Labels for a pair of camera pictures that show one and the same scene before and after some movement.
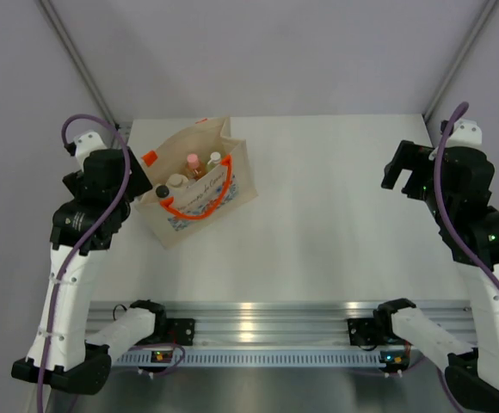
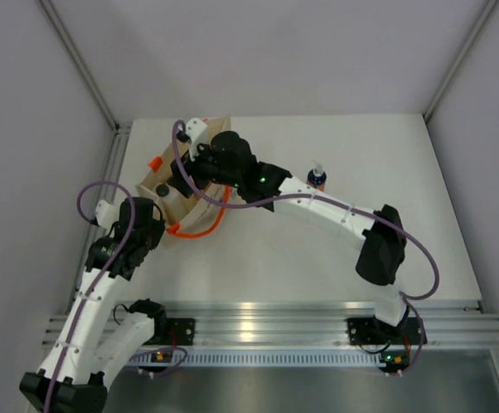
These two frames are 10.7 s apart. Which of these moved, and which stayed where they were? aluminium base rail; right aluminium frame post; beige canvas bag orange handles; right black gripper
Moved: right black gripper; beige canvas bag orange handles
Stayed: aluminium base rail; right aluminium frame post
